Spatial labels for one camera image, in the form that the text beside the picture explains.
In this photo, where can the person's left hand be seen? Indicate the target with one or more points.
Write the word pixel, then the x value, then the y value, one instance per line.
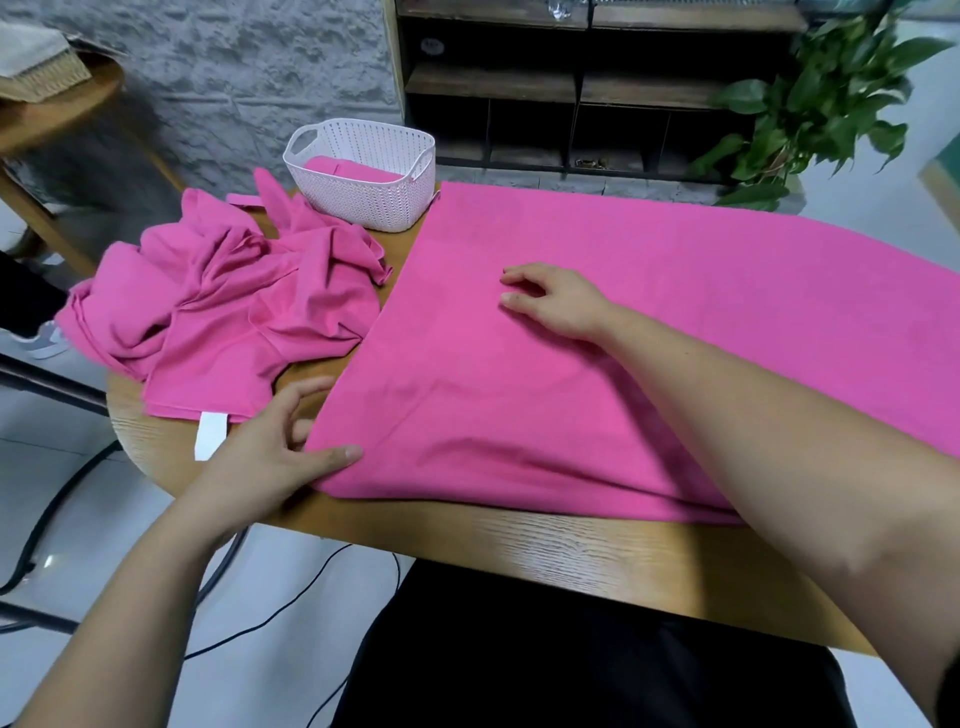
pixel 270 458

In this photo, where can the person's right hand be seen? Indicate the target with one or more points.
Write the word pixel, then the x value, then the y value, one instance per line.
pixel 558 300

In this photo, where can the pink towel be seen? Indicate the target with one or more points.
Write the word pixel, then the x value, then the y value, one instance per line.
pixel 353 170
pixel 675 330

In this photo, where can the pile of pink cloths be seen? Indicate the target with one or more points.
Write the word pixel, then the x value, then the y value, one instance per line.
pixel 225 315

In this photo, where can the white woven plastic basket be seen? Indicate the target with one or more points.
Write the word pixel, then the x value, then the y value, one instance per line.
pixel 383 195

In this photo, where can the person's right forearm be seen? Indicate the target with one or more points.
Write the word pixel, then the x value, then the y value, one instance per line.
pixel 795 435

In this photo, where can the dark wooden shelf cabinet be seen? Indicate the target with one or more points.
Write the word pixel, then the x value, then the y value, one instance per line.
pixel 600 90

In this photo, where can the white shoe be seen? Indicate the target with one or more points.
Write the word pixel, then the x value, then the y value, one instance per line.
pixel 42 342

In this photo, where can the clear bottle with orange label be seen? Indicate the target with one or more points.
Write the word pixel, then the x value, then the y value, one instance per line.
pixel 560 9

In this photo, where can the green potted plant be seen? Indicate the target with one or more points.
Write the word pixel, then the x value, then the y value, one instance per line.
pixel 818 105

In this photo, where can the small round wooden side table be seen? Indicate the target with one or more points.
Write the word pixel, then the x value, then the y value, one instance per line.
pixel 53 135

